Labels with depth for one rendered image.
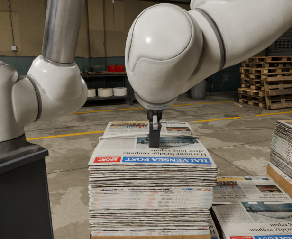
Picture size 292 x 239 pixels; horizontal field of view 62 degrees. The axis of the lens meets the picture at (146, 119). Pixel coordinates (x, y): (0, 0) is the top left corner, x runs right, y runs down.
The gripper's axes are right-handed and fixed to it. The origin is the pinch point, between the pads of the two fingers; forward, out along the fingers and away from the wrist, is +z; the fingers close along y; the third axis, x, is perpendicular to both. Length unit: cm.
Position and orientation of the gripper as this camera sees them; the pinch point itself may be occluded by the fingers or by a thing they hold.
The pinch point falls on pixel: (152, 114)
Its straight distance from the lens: 68.3
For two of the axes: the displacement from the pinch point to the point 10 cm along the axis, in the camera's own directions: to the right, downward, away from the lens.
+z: -0.1, 2.2, 9.8
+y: 0.0, 9.8, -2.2
